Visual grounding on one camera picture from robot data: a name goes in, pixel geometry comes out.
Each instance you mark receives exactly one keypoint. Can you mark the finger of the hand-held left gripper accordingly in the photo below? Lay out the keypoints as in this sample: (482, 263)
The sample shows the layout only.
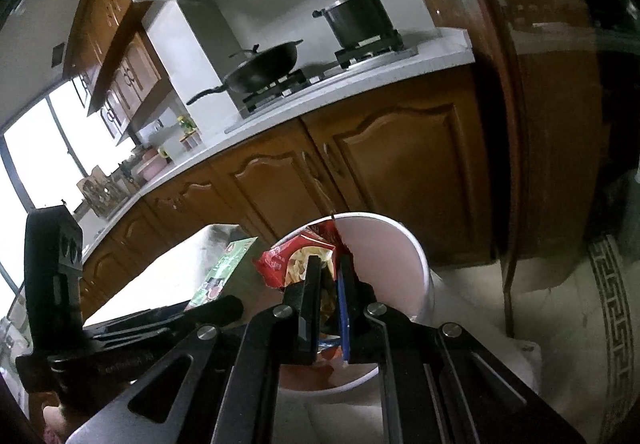
(140, 316)
(220, 309)

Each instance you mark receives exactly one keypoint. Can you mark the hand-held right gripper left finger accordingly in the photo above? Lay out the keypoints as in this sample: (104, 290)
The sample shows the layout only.
(311, 304)

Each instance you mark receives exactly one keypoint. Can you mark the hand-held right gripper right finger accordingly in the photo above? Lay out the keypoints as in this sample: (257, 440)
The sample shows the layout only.
(344, 309)

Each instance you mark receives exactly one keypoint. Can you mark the green snack bag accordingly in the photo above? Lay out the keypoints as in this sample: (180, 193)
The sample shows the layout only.
(227, 264)

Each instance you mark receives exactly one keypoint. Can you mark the red snack bag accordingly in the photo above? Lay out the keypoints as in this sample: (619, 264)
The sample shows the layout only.
(280, 264)

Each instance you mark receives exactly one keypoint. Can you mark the pink white-rimmed bin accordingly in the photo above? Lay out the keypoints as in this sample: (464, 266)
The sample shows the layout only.
(385, 254)

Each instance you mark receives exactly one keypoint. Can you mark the person's left hand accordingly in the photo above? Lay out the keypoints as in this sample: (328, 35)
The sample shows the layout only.
(52, 421)

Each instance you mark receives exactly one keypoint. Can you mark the wooden utensil rack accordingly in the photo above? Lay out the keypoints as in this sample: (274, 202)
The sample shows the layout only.
(100, 194)

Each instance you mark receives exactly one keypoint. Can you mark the kitchen window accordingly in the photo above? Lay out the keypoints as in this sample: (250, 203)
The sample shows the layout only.
(40, 149)

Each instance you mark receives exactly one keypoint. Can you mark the pink basin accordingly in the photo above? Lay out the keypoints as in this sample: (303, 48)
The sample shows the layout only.
(150, 164)

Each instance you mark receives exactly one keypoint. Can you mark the wooden base cabinets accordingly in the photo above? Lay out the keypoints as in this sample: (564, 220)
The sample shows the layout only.
(400, 159)

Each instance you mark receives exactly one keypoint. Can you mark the spice jar set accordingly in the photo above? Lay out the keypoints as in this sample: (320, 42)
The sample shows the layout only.
(191, 141)

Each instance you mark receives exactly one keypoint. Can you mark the yellow-lidded condiment bottle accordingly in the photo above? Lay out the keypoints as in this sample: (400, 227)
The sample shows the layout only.
(187, 124)

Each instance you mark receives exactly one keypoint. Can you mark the gas stove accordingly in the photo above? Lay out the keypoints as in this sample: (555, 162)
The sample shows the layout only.
(300, 84)

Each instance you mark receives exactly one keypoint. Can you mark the black wok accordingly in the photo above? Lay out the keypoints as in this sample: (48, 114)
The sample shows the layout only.
(265, 67)

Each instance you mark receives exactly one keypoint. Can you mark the white kitchen countertop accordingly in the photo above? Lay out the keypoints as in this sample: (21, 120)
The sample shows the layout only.
(430, 54)

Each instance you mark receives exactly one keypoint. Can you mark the brown wooden door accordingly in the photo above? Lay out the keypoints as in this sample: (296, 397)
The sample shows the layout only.
(550, 124)

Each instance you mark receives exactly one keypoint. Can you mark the black lidded pot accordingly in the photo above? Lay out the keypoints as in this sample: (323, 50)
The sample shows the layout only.
(357, 19)

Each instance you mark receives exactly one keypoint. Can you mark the dark wall switch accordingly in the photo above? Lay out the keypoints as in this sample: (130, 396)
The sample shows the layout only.
(58, 54)

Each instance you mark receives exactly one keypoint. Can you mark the wooden wall cabinets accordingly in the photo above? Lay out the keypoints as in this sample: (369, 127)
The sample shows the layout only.
(110, 24)

